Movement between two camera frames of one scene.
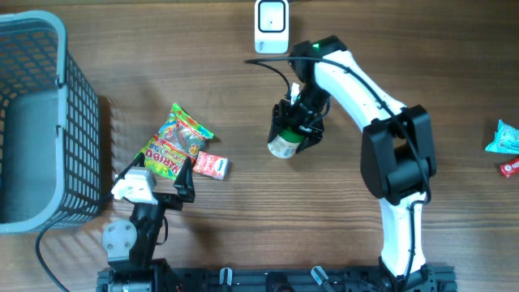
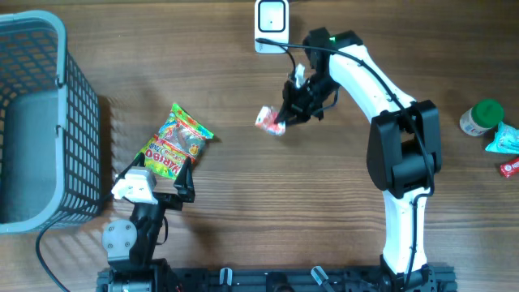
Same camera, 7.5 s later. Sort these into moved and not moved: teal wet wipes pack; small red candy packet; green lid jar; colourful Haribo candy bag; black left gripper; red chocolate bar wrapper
Moved: green lid jar; small red candy packet
Not moved: red chocolate bar wrapper; colourful Haribo candy bag; black left gripper; teal wet wipes pack
